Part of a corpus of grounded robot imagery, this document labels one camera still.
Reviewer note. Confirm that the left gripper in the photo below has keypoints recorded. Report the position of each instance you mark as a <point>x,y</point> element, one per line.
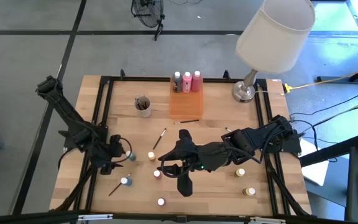
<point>113,149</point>

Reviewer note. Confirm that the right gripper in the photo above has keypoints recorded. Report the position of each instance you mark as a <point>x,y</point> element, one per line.
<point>186,158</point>

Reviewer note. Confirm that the small green paint bottle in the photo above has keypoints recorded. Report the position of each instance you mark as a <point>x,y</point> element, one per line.
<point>131,156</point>

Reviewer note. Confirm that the small yellow paint bottle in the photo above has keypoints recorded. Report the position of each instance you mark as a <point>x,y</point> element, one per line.
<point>151,155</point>

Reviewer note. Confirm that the large black paint bottle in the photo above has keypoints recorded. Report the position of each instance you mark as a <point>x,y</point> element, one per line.
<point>176,84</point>

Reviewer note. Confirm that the large pink paint bottle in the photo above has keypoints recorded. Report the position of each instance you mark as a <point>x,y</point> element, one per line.
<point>187,83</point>

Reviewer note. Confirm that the large red paint bottle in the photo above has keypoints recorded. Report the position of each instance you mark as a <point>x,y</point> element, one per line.
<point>196,82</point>

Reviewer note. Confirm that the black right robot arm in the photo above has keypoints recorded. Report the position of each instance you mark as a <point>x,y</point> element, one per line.
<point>247,140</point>

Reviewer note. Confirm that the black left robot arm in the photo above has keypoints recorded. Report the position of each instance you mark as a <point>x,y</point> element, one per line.
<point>67,112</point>

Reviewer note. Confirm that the small scarlet paint bottle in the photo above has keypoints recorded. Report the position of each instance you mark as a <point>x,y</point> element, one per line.
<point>157,173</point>

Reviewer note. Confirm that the small blue paint bottle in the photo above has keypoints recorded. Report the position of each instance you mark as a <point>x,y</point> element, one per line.
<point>126,181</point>

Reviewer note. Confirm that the small magenta paint bottle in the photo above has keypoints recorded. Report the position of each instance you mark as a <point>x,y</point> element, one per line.
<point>161,202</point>

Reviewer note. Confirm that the small ochre paint bottle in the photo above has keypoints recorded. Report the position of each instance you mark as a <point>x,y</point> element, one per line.
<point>249,191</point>
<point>239,172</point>

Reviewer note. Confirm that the white cup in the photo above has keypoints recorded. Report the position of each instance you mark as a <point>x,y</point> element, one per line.
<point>144,112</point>

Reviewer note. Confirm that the black overhead crossbar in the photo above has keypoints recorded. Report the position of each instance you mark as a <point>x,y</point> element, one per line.
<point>179,218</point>

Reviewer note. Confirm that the orange translucent plastic bin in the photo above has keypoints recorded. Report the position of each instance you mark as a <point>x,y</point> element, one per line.
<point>186,105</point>

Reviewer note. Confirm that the white sheet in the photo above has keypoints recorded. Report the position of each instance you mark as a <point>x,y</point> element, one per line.
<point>314,171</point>

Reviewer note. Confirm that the black floor fan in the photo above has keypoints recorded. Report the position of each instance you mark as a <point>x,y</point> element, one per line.
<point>148,12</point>

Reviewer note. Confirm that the black beam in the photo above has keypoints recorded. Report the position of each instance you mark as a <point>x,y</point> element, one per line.
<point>331,152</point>

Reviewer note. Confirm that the silver table lamp white shade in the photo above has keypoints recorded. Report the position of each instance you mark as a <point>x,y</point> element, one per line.
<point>275,37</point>

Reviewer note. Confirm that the silver bracket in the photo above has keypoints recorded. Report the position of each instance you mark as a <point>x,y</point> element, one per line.
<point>95,217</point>
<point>267,220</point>

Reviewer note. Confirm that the black table frame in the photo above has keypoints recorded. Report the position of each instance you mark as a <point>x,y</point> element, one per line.
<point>135,79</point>

